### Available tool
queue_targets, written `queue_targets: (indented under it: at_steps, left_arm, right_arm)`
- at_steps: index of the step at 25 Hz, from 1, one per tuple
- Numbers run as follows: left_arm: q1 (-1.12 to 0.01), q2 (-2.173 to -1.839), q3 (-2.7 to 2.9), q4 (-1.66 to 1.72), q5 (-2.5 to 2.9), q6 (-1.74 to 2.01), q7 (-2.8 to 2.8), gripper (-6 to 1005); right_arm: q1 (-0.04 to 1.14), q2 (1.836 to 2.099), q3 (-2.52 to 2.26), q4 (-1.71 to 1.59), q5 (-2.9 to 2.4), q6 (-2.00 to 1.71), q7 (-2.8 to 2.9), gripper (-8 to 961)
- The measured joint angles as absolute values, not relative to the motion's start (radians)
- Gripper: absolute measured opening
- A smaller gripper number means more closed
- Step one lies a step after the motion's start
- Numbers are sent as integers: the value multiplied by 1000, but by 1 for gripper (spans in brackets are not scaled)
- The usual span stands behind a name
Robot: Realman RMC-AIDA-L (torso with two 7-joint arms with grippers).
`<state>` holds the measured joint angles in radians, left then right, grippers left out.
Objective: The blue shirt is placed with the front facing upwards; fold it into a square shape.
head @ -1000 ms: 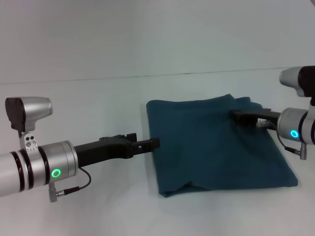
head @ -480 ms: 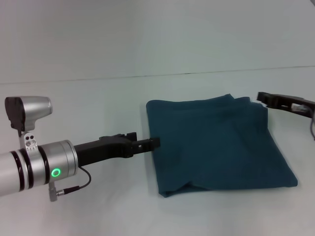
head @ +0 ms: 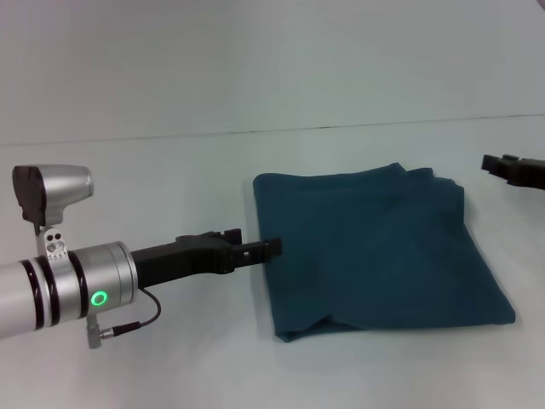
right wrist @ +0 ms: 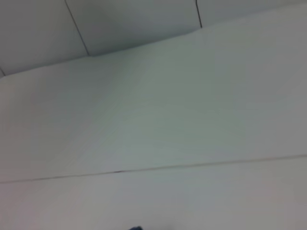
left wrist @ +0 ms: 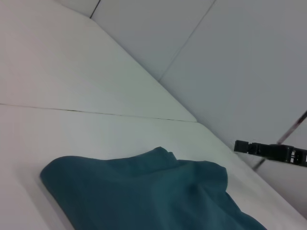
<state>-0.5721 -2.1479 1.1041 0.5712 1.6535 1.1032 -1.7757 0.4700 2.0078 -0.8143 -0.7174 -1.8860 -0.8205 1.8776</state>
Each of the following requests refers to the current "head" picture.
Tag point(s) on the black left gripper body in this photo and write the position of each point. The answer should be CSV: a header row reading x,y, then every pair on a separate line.
x,y
179,260

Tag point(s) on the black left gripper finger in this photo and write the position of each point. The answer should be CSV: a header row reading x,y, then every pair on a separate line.
x,y
257,251
234,236

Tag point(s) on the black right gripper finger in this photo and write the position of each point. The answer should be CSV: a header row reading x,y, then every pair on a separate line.
x,y
517,174

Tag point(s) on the teal T-shirt with FREE print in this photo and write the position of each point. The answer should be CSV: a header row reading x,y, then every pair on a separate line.
x,y
374,255

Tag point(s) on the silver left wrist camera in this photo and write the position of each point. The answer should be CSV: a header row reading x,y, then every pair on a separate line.
x,y
51,187

